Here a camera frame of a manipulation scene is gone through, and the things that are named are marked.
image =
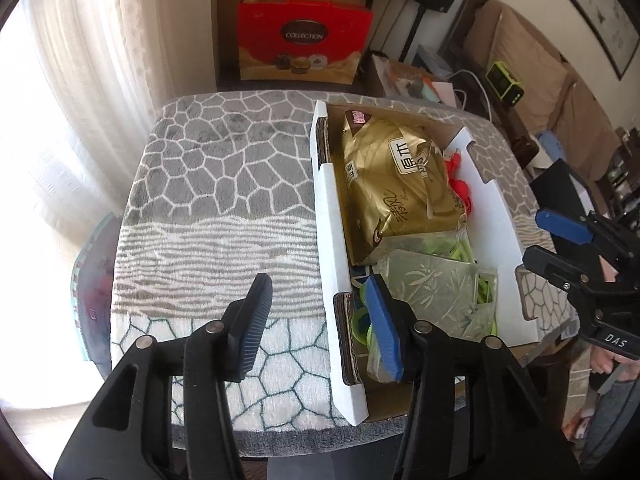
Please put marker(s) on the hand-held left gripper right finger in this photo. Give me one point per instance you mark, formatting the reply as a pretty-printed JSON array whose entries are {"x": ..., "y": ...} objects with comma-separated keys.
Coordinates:
[{"x": 385, "y": 325}]

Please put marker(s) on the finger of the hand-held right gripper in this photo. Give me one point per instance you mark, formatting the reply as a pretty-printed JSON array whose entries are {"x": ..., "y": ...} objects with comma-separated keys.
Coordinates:
[
  {"x": 565, "y": 225},
  {"x": 547, "y": 262}
]

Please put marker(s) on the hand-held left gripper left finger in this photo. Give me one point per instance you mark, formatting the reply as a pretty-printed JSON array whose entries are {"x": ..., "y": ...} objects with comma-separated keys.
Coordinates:
[{"x": 255, "y": 330}]

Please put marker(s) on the clear bamboo print bag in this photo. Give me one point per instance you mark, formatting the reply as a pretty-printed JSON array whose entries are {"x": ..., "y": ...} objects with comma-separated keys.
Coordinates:
[{"x": 430, "y": 285}]

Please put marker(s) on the red ribbon ornament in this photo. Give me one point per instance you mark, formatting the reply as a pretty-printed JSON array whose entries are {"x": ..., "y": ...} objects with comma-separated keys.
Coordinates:
[{"x": 460, "y": 187}]

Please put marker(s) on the white cardboard box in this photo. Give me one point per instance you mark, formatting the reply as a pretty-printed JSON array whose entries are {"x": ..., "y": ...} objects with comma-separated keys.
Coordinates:
[{"x": 332, "y": 220}]

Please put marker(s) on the gold snack bag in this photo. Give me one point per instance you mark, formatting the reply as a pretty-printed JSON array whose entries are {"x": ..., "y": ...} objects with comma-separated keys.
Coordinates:
[{"x": 395, "y": 195}]

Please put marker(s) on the person's right hand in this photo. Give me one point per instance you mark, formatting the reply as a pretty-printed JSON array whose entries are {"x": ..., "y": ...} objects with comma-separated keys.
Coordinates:
[{"x": 602, "y": 360}]

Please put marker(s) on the white handheld device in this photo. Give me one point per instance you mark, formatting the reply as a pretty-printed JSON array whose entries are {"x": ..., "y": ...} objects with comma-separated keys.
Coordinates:
[{"x": 540, "y": 160}]

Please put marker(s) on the grey patterned blanket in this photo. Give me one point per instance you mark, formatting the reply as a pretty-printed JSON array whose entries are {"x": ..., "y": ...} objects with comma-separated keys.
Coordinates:
[{"x": 210, "y": 200}]

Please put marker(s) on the green portable radio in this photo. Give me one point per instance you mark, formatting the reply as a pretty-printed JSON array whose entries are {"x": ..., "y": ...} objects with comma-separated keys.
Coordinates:
[{"x": 505, "y": 84}]

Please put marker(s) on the beige sofa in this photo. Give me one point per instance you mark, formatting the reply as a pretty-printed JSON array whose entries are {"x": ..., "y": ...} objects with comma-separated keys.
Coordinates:
[{"x": 540, "y": 60}]

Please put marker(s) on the red cookie gift box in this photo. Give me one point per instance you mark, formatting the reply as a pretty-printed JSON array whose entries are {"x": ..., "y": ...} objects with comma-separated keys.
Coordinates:
[{"x": 270, "y": 30}]

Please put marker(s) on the white curtain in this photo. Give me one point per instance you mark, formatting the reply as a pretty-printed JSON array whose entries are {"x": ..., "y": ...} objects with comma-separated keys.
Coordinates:
[{"x": 75, "y": 85}]

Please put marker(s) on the framed wall picture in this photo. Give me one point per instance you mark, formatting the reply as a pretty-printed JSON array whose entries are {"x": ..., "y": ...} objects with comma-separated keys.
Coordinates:
[{"x": 600, "y": 5}]

